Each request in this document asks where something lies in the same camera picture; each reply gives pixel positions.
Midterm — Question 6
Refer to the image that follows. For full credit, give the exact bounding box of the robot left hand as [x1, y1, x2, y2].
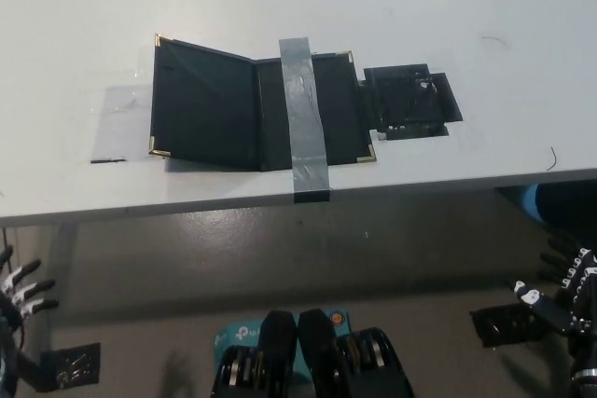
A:
[0, 244, 61, 324]

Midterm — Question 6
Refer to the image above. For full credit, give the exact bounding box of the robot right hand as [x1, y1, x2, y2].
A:
[512, 229, 597, 374]

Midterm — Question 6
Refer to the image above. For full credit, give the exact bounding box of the black diary with gold corners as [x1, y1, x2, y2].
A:
[148, 33, 378, 172]

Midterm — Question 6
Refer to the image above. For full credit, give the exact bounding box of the blue object under desk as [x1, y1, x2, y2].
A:
[521, 185, 545, 223]

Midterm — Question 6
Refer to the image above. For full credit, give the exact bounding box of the teal box on robot torso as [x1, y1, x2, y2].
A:
[213, 309, 351, 378]

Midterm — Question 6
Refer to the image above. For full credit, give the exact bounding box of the black tape patch on desk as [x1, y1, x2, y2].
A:
[356, 62, 464, 142]

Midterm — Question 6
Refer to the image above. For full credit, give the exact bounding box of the black floor tape patch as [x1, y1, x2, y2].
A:
[39, 342, 102, 392]
[469, 303, 561, 348]

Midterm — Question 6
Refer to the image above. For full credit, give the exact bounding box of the black slanted bar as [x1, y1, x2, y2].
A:
[16, 350, 49, 392]

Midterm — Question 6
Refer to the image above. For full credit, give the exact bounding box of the clear tape patch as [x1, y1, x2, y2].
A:
[88, 83, 156, 165]

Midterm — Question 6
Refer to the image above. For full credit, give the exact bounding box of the grey duct tape strip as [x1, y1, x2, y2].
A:
[278, 36, 333, 204]

